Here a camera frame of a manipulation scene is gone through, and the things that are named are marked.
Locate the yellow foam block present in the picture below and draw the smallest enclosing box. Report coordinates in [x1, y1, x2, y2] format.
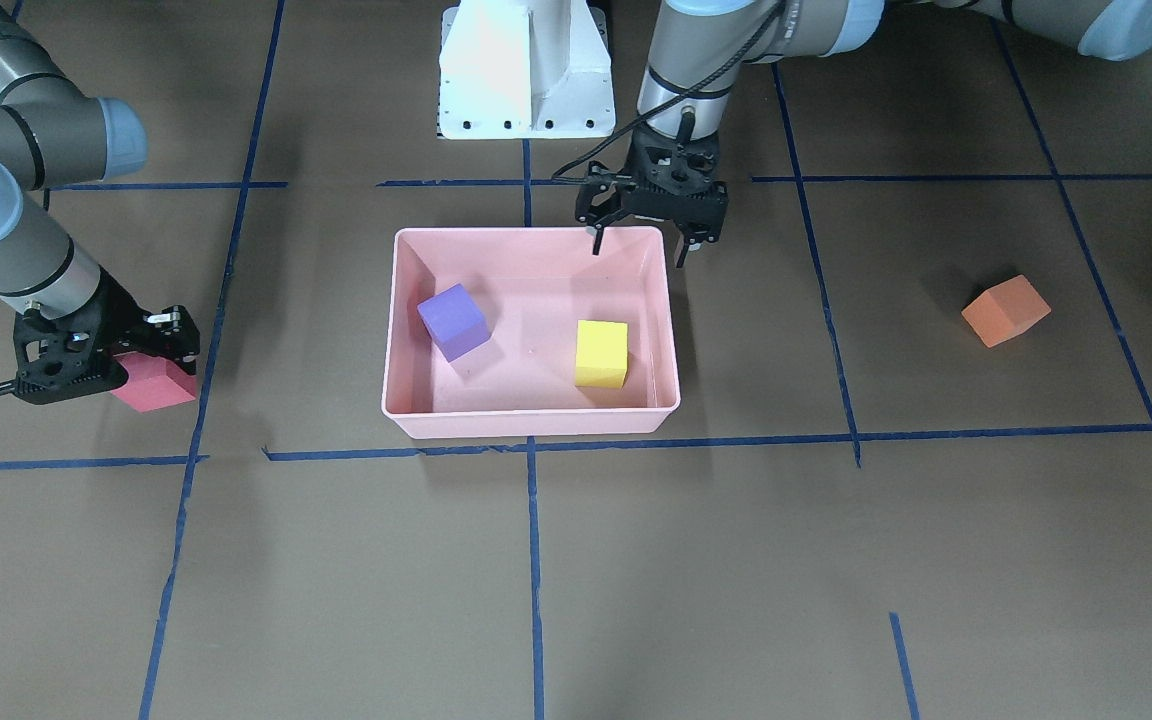
[573, 320, 628, 389]

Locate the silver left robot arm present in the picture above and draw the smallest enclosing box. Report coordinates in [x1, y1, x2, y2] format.
[573, 1, 1152, 266]

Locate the red foam block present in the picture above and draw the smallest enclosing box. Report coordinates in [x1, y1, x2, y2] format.
[111, 353, 198, 414]

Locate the white pedestal column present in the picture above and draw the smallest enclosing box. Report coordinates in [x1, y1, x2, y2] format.
[435, 1, 616, 141]

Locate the orange foam block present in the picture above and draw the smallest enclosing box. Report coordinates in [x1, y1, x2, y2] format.
[961, 275, 1052, 348]

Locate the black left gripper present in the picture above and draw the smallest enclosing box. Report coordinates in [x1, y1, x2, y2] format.
[590, 126, 730, 270]

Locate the purple foam block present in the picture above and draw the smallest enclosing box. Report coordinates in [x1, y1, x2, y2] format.
[417, 285, 492, 363]

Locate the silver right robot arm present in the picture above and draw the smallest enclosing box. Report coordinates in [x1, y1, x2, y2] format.
[0, 6, 147, 406]

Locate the pink plastic bin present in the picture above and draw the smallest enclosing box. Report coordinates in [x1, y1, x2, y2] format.
[381, 225, 681, 439]

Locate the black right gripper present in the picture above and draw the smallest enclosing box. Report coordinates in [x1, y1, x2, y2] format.
[13, 270, 142, 406]

